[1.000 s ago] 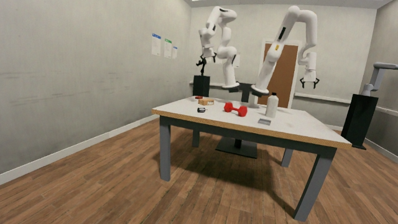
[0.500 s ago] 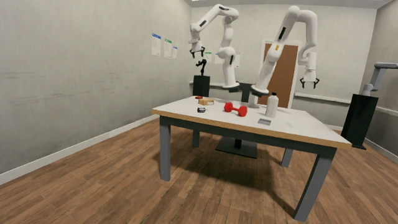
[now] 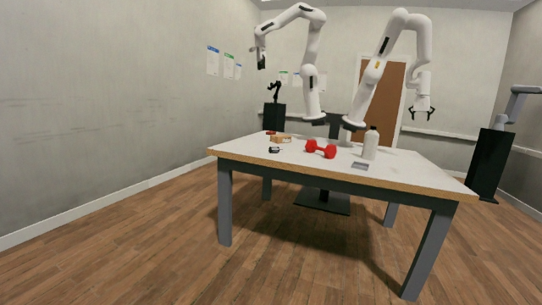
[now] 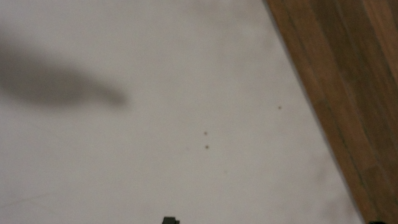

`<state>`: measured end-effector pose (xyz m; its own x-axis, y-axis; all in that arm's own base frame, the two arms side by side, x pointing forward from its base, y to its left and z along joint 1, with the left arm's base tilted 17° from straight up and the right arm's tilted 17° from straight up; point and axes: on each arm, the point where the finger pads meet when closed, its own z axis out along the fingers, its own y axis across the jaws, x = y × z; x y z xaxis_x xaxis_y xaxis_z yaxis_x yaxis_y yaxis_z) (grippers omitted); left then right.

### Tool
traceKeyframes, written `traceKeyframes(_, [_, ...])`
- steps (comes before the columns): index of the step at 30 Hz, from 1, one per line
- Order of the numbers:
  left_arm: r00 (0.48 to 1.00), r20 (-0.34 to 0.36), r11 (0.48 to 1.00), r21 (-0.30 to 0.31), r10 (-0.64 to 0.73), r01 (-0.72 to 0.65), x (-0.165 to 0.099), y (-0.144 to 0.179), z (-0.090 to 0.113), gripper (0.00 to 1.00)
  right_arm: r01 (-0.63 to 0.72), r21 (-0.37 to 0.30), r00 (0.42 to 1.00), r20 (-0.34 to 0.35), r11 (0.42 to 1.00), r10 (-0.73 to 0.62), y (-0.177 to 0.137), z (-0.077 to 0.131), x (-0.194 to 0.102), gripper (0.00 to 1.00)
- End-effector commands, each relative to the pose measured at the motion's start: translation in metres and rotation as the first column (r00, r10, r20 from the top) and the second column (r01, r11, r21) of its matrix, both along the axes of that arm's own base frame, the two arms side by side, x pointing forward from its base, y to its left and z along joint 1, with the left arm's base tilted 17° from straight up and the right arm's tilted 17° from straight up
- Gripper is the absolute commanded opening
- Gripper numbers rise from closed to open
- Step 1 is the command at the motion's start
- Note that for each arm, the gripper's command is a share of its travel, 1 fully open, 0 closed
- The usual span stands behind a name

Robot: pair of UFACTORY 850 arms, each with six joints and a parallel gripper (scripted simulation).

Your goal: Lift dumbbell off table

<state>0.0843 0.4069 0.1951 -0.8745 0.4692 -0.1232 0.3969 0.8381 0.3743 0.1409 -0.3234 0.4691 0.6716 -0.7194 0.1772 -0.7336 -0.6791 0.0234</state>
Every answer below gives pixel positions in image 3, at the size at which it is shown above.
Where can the red dumbbell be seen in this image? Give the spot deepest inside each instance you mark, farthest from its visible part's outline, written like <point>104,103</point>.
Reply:
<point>329,152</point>

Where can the small brown cardboard box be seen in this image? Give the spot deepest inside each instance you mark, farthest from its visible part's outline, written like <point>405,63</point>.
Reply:
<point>282,138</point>

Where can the white bottle with black cap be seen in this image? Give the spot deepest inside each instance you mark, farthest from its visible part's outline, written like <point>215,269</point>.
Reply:
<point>370,144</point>

